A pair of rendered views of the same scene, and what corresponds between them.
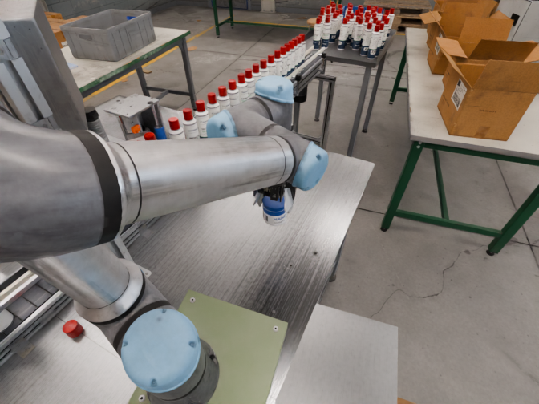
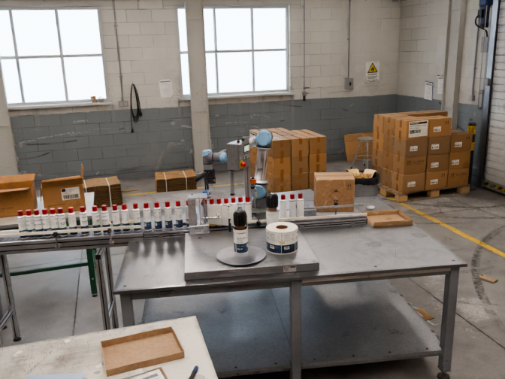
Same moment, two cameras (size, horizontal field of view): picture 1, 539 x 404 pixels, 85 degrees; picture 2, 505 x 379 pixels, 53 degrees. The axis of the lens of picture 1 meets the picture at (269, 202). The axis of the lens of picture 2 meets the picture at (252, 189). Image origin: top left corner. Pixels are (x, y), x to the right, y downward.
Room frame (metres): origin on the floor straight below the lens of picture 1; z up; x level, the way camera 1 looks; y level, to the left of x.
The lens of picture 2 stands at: (2.45, 3.48, 2.11)
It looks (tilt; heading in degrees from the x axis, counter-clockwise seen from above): 15 degrees down; 237
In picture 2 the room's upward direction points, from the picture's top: 2 degrees counter-clockwise
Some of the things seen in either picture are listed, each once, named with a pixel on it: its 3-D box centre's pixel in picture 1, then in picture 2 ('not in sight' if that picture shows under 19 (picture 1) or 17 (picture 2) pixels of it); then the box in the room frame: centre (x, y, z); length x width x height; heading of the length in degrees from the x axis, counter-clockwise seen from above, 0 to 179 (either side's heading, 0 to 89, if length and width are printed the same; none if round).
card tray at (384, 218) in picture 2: not in sight; (386, 217); (-0.40, 1.00, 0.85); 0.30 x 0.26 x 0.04; 153
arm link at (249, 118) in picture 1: (245, 131); (220, 156); (0.48, 0.05, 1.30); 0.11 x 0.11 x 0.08; 48
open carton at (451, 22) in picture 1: (458, 39); not in sight; (2.29, -1.33, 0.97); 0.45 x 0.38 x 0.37; 75
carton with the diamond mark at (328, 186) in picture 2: not in sight; (333, 192); (-0.26, 0.56, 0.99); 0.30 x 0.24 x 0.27; 143
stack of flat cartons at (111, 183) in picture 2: not in sight; (98, 192); (0.41, -3.72, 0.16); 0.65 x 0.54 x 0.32; 167
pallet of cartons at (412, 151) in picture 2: not in sight; (419, 153); (-3.61, -1.21, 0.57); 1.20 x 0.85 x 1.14; 164
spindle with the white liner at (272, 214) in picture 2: not in sight; (272, 214); (0.55, 0.83, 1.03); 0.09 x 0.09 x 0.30
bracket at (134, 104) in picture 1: (132, 105); (197, 195); (0.91, 0.45, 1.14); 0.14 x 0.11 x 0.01; 153
